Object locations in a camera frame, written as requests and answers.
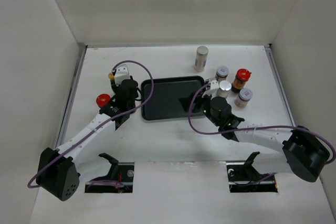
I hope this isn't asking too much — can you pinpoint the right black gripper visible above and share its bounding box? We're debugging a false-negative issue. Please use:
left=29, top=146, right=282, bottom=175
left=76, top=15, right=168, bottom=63
left=178, top=89, right=221, bottom=126

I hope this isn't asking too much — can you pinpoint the green-label sauce bottle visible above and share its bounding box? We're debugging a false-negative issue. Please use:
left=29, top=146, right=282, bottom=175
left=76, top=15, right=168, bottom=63
left=108, top=72, right=114, bottom=81

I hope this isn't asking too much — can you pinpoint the silver-lid white jar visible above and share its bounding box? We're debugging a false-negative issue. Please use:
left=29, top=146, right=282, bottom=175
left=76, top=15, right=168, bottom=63
left=216, top=80, right=232, bottom=99

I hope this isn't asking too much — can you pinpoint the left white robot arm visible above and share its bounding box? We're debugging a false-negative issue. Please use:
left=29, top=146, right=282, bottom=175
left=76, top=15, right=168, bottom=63
left=35, top=75, right=138, bottom=201

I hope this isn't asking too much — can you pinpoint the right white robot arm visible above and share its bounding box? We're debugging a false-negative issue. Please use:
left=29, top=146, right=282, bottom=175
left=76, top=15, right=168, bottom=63
left=179, top=93, right=335, bottom=183

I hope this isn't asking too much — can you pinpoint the black plastic tray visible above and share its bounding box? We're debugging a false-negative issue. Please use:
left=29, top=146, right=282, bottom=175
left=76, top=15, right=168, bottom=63
left=140, top=76, right=205, bottom=121

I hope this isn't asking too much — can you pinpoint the grey-lid jar rear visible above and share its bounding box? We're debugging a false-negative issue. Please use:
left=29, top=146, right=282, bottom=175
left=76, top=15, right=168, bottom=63
left=215, top=66, right=229, bottom=82

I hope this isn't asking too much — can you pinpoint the grey-lid jar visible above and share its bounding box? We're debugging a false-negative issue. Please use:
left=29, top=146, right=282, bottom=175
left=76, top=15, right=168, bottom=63
left=235, top=88, right=253, bottom=108
left=215, top=66, right=229, bottom=82

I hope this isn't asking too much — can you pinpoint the tall silver-capped white bottle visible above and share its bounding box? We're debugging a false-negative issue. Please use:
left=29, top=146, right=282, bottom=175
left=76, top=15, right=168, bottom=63
left=194, top=46, right=208, bottom=72

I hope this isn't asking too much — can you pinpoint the grey-lid jar front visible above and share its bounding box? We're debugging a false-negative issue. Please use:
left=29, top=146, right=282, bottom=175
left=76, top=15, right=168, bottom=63
left=235, top=88, right=253, bottom=108

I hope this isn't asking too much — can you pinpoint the red-lid dark sauce jar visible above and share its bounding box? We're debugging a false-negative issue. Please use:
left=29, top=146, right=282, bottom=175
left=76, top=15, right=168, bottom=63
left=232, top=68, right=251, bottom=93

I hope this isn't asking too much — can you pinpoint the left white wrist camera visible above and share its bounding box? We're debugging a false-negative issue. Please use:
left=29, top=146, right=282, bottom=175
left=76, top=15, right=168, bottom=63
left=114, top=64, right=130, bottom=86

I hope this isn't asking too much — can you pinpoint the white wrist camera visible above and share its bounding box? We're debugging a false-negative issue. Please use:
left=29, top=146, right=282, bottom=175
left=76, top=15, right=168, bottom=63
left=114, top=64, right=130, bottom=86
left=203, top=77, right=219, bottom=98

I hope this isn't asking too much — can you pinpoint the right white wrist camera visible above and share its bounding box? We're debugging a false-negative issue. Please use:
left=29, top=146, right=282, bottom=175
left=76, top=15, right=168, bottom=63
left=203, top=77, right=219, bottom=98

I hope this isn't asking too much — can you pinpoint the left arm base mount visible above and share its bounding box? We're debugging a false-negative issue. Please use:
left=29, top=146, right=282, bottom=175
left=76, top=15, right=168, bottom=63
left=85, top=153, right=135, bottom=194

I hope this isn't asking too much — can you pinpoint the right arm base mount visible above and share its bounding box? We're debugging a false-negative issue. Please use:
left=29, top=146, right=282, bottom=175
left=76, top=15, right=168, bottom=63
left=226, top=152, right=278, bottom=193

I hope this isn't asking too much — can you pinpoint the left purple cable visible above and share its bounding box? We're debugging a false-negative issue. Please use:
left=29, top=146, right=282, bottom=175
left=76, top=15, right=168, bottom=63
left=27, top=60, right=154, bottom=189

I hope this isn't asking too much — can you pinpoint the purple cable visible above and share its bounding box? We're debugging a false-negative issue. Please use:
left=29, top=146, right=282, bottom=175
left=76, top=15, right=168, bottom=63
left=187, top=82, right=336, bottom=168
left=27, top=60, right=154, bottom=189

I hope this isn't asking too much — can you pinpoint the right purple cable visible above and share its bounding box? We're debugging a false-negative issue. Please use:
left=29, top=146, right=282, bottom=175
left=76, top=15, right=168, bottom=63
left=187, top=82, right=336, bottom=168

